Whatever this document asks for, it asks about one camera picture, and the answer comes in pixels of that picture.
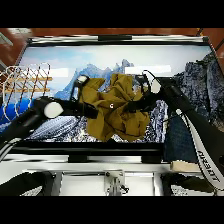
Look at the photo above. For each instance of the silver frame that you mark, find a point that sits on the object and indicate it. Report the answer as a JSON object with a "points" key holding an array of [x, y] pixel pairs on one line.
{"points": [[100, 166]]}

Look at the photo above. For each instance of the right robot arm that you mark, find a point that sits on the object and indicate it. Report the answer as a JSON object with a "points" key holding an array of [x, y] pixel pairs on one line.
{"points": [[200, 133]]}

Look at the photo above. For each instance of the mustard yellow shirt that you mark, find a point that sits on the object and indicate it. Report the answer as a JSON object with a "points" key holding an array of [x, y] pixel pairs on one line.
{"points": [[115, 113]]}

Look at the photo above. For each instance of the white clothes hanger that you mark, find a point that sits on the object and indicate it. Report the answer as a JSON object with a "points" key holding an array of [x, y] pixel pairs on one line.
{"points": [[8, 71]]}

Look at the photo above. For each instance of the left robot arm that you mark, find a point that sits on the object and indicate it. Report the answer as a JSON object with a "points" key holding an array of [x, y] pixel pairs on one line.
{"points": [[30, 118]]}

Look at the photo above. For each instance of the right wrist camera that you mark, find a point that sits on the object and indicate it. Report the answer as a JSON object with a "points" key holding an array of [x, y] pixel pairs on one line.
{"points": [[142, 81]]}

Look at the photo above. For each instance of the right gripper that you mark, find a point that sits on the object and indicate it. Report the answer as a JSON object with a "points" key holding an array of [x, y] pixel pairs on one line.
{"points": [[139, 105]]}

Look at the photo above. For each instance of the beige block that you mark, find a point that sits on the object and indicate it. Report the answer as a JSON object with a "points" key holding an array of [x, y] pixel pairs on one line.
{"points": [[183, 166]]}

